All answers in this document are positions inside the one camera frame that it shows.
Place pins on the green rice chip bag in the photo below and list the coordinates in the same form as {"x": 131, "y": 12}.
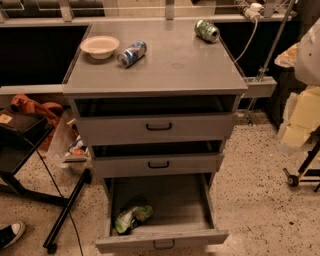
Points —
{"x": 132, "y": 217}

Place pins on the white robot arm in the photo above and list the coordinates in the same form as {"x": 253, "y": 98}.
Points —
{"x": 301, "y": 115}

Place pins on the grey top drawer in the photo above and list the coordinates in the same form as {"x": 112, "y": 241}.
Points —
{"x": 140, "y": 119}

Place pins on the grey drawer cabinet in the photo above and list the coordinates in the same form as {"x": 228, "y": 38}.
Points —
{"x": 177, "y": 63}

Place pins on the grey bottom drawer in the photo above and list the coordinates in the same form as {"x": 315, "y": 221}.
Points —
{"x": 183, "y": 214}

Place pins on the clear plastic bag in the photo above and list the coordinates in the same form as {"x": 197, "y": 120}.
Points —
{"x": 64, "y": 139}

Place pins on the orange cloth bag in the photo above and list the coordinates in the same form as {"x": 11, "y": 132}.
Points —
{"x": 51, "y": 110}

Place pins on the blue soda can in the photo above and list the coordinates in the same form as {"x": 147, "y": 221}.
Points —
{"x": 132, "y": 54}

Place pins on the white paper bowl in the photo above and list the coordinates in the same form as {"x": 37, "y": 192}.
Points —
{"x": 100, "y": 47}

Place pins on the green soda can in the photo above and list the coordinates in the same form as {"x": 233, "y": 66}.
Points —
{"x": 207, "y": 31}

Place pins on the black wheeled stand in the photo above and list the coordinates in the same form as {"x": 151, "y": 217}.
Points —
{"x": 305, "y": 173}

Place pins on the black and white sneaker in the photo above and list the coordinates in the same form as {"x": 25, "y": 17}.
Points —
{"x": 11, "y": 233}

